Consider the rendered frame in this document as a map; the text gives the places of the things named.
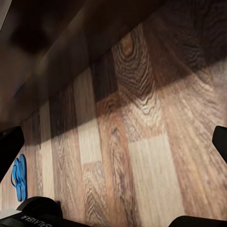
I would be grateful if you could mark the bed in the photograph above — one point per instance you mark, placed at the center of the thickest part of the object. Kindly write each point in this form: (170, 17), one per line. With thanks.
(45, 44)

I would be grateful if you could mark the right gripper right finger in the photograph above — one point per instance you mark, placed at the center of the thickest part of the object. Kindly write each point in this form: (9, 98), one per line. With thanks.
(220, 141)

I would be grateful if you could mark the sandal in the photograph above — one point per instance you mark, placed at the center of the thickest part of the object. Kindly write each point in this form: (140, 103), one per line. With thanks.
(18, 187)
(21, 169)

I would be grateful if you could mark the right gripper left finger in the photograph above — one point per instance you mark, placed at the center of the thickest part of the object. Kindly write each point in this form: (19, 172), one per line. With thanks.
(11, 142)

